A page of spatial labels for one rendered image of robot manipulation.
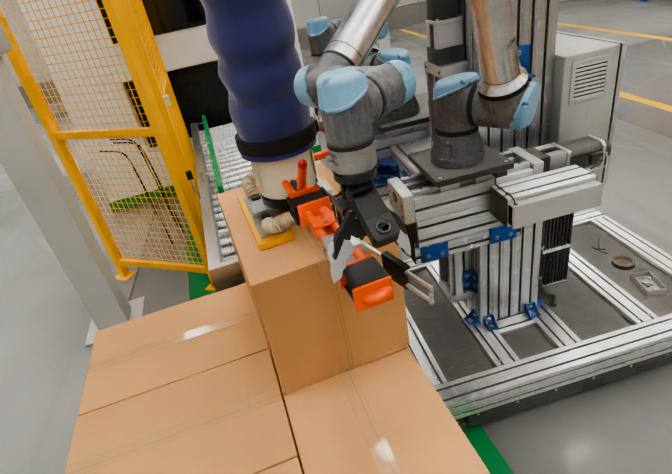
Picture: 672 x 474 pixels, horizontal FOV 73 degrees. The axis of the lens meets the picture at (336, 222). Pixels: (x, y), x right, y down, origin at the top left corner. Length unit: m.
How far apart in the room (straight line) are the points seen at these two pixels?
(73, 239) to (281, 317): 1.61
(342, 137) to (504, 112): 0.58
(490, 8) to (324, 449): 1.08
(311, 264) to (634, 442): 1.33
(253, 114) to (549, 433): 1.50
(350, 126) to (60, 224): 2.07
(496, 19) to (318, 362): 0.97
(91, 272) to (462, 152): 2.03
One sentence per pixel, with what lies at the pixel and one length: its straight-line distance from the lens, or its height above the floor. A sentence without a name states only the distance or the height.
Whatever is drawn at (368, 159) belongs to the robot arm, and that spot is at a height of 1.31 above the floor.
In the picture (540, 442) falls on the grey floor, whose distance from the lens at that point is 1.93.
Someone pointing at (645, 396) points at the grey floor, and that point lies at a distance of 2.15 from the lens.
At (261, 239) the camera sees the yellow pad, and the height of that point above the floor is 0.97.
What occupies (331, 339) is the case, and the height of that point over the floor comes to 0.68.
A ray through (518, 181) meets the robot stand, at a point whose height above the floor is 0.96.
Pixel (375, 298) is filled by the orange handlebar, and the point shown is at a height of 1.08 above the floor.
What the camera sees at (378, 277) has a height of 1.10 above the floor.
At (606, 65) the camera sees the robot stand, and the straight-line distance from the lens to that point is 1.65.
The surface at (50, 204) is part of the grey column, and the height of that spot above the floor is 0.81.
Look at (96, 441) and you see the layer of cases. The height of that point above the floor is 0.54.
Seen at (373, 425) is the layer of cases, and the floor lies 0.54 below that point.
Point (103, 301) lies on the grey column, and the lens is 2.79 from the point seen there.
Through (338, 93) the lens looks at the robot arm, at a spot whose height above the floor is 1.42.
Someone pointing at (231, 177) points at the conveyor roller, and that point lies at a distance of 2.84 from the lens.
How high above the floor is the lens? 1.59
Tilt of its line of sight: 30 degrees down
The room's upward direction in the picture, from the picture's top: 11 degrees counter-clockwise
